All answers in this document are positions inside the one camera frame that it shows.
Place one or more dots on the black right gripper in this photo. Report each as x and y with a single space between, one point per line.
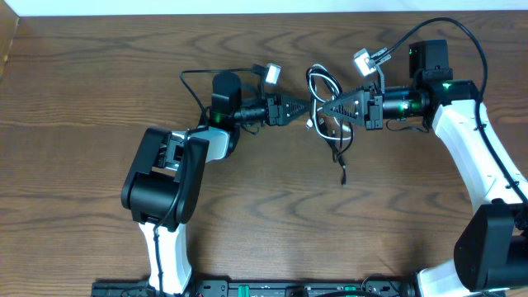
372 120

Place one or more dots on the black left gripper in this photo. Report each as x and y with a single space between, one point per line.
273 110

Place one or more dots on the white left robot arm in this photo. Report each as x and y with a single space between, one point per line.
163 183

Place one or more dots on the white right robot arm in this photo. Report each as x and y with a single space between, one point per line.
491 253

